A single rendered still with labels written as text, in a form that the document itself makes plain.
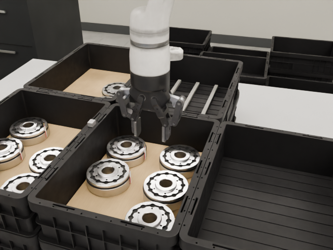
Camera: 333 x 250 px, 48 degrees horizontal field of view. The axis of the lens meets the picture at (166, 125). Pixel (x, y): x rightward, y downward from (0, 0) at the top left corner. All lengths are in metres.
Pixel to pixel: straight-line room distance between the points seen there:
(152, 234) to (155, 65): 0.29
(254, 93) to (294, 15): 2.51
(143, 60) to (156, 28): 0.06
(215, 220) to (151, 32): 0.41
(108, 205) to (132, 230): 0.20
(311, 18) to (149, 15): 3.51
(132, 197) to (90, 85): 0.61
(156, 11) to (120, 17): 3.79
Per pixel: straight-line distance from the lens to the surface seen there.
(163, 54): 0.67
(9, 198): 0.78
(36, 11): 2.45
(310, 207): 0.90
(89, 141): 0.91
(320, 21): 4.10
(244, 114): 1.44
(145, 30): 0.64
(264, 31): 4.11
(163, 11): 0.64
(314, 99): 1.63
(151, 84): 0.68
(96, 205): 0.86
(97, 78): 1.41
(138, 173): 0.93
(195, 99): 1.25
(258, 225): 0.83
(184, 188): 0.84
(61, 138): 1.09
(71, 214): 0.71
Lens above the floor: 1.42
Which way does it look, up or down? 32 degrees down
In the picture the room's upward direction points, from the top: straight up
